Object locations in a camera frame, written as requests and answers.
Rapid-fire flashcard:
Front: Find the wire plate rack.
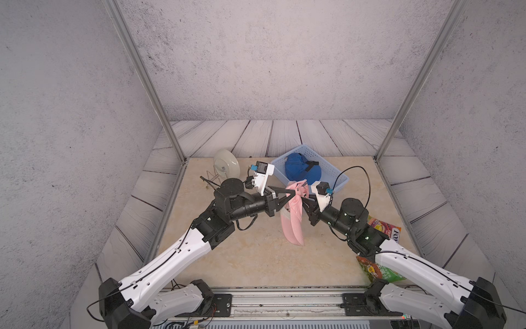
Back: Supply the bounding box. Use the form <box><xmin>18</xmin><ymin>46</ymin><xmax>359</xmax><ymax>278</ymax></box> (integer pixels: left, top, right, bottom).
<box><xmin>199</xmin><ymin>164</ymin><xmax>240</xmax><ymax>190</ymax></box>

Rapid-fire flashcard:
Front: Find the left frame post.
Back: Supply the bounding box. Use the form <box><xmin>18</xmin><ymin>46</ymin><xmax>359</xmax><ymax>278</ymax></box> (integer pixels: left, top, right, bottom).
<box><xmin>104</xmin><ymin>0</ymin><xmax>186</xmax><ymax>163</ymax></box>

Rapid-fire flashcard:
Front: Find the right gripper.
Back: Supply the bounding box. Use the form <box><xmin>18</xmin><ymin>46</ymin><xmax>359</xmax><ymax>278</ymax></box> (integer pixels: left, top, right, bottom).
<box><xmin>298</xmin><ymin>193</ymin><xmax>354</xmax><ymax>241</ymax></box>

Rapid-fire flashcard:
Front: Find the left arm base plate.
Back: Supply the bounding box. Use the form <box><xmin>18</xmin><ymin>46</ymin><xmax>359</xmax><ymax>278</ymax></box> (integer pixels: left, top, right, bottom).
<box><xmin>175</xmin><ymin>294</ymin><xmax>232</xmax><ymax>318</ymax></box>

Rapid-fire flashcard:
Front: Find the aluminium mounting rail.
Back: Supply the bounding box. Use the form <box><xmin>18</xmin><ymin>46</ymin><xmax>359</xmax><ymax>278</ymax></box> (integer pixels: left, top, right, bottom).
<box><xmin>114</xmin><ymin>287</ymin><xmax>453</xmax><ymax>329</ymax></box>

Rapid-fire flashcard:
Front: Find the pink baseball cap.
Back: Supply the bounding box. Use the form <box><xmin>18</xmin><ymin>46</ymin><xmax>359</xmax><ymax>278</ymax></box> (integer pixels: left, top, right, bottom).
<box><xmin>279</xmin><ymin>180</ymin><xmax>309</xmax><ymax>246</ymax></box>

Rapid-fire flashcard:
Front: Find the right camera cable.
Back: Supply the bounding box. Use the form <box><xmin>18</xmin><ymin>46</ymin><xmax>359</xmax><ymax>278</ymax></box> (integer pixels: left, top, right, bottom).
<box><xmin>328</xmin><ymin>165</ymin><xmax>373</xmax><ymax>211</ymax></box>

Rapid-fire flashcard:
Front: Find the white plate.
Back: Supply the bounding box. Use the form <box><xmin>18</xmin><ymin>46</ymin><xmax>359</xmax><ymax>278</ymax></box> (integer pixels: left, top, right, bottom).
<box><xmin>213</xmin><ymin>149</ymin><xmax>241</xmax><ymax>179</ymax></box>

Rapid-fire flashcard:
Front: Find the frame post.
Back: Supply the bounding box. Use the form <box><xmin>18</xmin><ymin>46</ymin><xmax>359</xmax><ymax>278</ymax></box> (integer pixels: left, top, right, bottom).
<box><xmin>374</xmin><ymin>0</ymin><xmax>468</xmax><ymax>164</ymax></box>
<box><xmin>104</xmin><ymin>0</ymin><xmax>186</xmax><ymax>163</ymax></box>

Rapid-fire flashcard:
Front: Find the right frame post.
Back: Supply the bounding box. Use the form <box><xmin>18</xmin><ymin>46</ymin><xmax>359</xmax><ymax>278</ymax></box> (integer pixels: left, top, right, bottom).
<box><xmin>374</xmin><ymin>0</ymin><xmax>468</xmax><ymax>164</ymax></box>

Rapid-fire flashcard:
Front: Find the red yellow snack bag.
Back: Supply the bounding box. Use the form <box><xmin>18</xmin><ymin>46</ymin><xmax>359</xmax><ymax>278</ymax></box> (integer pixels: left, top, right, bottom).
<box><xmin>368</xmin><ymin>215</ymin><xmax>402</xmax><ymax>243</ymax></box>

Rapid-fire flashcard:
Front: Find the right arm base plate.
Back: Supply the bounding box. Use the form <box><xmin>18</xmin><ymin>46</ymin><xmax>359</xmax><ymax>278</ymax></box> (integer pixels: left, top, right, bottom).
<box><xmin>340</xmin><ymin>293</ymin><xmax>403</xmax><ymax>317</ymax></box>

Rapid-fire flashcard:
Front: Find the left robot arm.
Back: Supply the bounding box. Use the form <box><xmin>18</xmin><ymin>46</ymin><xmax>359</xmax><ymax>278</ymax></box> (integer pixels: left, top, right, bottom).
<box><xmin>90</xmin><ymin>178</ymin><xmax>295</xmax><ymax>328</ymax></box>

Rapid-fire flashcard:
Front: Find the blue baseball cap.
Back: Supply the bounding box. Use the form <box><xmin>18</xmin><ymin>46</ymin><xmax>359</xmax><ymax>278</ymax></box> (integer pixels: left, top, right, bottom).
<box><xmin>285</xmin><ymin>153</ymin><xmax>322</xmax><ymax>185</ymax></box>

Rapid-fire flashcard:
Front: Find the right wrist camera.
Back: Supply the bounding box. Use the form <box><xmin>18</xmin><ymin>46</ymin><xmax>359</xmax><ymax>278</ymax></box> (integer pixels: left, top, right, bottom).
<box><xmin>311</xmin><ymin>181</ymin><xmax>333</xmax><ymax>212</ymax></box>

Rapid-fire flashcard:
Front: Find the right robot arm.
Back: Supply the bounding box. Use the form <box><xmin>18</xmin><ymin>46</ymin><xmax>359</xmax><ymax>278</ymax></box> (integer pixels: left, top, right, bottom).
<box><xmin>302</xmin><ymin>197</ymin><xmax>507</xmax><ymax>328</ymax></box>

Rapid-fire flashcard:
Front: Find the green snack bag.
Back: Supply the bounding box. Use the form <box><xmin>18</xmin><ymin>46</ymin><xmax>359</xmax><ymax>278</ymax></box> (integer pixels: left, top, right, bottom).
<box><xmin>356</xmin><ymin>256</ymin><xmax>405</xmax><ymax>283</ymax></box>

